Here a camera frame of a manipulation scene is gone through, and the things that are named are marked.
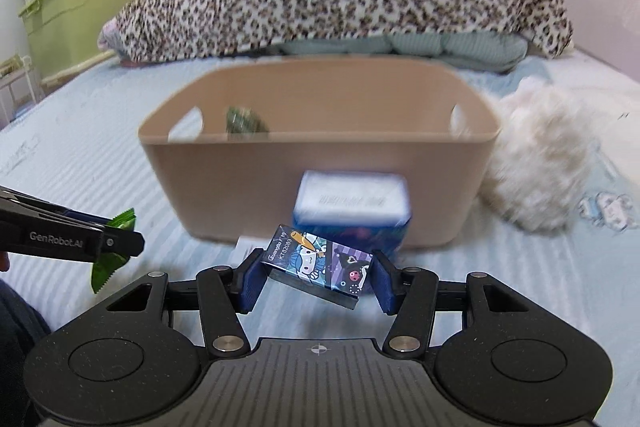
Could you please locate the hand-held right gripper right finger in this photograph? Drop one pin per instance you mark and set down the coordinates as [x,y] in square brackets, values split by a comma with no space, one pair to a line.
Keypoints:
[386,284]

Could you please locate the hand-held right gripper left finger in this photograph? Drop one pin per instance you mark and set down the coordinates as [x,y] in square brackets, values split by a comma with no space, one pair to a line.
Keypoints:
[252,282]

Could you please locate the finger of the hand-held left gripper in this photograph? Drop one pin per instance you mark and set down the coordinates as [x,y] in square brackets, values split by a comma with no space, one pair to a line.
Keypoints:
[85,219]
[125,243]

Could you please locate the green snack wrapper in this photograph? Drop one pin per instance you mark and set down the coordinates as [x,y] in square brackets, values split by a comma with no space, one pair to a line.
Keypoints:
[107,267]

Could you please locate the cartoon printed small box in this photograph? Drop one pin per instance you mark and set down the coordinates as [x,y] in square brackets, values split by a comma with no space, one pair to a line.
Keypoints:
[320,264]

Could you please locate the beige plastic basket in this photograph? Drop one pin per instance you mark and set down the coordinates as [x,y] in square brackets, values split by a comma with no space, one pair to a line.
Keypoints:
[225,187]

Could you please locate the light blue printed bed sheet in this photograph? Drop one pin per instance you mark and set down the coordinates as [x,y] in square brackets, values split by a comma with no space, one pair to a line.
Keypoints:
[85,147]

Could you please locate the blue and white box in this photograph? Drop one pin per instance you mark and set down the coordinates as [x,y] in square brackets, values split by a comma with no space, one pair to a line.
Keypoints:
[350,202]

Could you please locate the person's dark clothing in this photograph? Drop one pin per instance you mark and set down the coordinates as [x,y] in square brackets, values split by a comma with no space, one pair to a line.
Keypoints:
[17,337]

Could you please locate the green patterned packet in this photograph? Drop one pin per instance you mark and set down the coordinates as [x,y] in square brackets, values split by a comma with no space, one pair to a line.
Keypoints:
[245,121]

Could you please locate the green plastic storage bin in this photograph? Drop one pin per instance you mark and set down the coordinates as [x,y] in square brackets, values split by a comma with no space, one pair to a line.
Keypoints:
[70,22]

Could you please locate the white fluffy plush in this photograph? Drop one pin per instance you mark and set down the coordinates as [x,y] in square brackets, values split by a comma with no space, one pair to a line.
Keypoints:
[540,157]

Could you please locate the teal striped pillow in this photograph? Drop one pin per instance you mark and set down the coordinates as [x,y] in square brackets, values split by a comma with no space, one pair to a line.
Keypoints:
[450,49]

